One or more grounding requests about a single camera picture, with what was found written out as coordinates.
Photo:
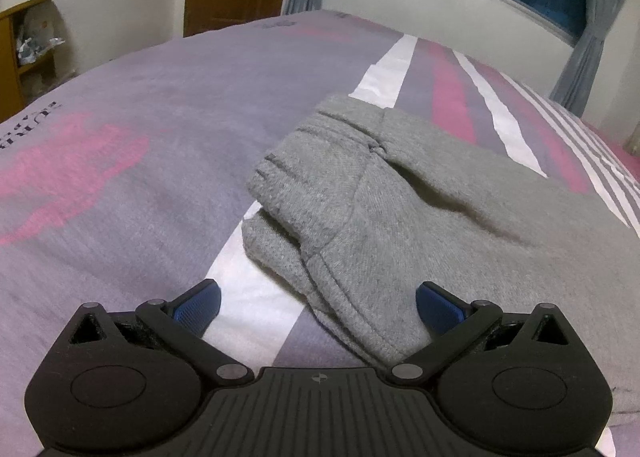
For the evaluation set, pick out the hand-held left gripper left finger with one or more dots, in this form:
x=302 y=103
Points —
x=197 y=308

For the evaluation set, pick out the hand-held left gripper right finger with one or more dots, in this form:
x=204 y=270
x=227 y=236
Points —
x=436 y=309

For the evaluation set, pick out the grey pants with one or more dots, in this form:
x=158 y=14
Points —
x=425 y=217

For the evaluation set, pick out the bed with striped sheet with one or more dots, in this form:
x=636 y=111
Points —
x=125 y=177

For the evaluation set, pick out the wooden shelf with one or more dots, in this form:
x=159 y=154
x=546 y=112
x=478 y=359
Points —
x=15 y=67

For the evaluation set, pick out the crumpled white bag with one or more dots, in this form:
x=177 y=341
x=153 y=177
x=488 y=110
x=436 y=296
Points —
x=42 y=32

